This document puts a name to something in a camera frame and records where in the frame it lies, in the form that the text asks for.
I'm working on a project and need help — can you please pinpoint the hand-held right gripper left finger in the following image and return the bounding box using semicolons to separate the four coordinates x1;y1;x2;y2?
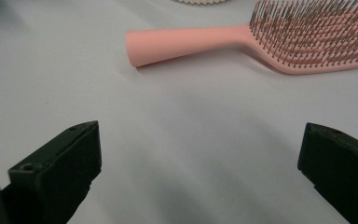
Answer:
1;120;103;224

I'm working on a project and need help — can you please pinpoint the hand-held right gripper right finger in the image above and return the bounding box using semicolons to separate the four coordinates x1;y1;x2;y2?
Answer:
297;122;358;224

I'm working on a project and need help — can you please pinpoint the pink hairbrush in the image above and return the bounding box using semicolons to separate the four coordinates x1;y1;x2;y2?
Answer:
125;0;358;76

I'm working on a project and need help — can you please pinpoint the white plastic basket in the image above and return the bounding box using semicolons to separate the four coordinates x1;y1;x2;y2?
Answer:
171;0;231;6

